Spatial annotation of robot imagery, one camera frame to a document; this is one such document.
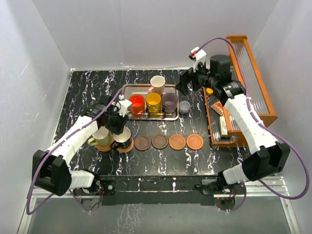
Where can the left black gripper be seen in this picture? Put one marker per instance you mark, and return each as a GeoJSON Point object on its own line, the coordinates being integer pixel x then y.
{"type": "Point", "coordinates": [118, 128]}

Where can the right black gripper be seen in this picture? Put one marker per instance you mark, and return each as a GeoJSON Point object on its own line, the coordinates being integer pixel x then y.
{"type": "Point", "coordinates": [185, 78]}

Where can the cream yellow mug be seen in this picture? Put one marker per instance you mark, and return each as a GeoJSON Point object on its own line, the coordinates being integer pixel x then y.
{"type": "Point", "coordinates": [101, 137]}

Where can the black mug white inside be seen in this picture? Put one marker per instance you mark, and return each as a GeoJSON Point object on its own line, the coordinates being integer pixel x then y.
{"type": "Point", "coordinates": [122, 140]}

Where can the woven rattan coaster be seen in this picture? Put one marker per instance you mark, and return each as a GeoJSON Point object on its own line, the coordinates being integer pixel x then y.
{"type": "Point", "coordinates": [128, 149]}
{"type": "Point", "coordinates": [104, 148]}

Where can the orange red mug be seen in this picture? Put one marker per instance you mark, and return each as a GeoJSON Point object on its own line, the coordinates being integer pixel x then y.
{"type": "Point", "coordinates": [138, 104]}

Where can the pink mug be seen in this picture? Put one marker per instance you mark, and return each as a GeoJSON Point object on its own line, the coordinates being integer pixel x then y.
{"type": "Point", "coordinates": [157, 85]}

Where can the dark brown wooden coaster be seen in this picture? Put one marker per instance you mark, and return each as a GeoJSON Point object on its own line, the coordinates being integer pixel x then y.
{"type": "Point", "coordinates": [142, 143]}

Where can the light brown wooden coaster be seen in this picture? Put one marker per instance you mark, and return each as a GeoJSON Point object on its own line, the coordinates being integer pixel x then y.
{"type": "Point", "coordinates": [177, 142]}

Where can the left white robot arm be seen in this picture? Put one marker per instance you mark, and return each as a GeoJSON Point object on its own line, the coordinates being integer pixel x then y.
{"type": "Point", "coordinates": [51, 168]}

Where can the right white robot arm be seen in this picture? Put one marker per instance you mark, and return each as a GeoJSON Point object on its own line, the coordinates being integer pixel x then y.
{"type": "Point", "coordinates": [268, 156]}

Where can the lilac mug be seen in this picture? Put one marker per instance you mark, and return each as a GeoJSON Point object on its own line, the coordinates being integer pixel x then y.
{"type": "Point", "coordinates": [169, 102]}

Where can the clear jar of paperclips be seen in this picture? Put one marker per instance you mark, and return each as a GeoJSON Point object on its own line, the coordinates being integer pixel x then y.
{"type": "Point", "coordinates": [184, 107]}

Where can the silver metal tray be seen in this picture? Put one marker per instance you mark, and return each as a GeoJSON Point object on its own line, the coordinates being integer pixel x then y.
{"type": "Point", "coordinates": [142, 89]}

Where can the white eraser box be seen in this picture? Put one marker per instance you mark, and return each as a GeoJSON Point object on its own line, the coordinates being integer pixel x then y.
{"type": "Point", "coordinates": [223, 127]}

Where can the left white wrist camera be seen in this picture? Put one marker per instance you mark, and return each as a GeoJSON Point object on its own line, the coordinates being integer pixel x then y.
{"type": "Point", "coordinates": [122, 105]}

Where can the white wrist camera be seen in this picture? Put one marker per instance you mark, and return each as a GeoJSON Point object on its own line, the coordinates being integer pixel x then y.
{"type": "Point", "coordinates": [122, 105]}
{"type": "Point", "coordinates": [198, 56]}

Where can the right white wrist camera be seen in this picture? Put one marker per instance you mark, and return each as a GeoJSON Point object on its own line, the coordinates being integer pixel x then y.
{"type": "Point", "coordinates": [198, 56]}

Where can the aluminium frame rail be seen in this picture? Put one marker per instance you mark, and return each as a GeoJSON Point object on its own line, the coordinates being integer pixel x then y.
{"type": "Point", "coordinates": [165, 212]}

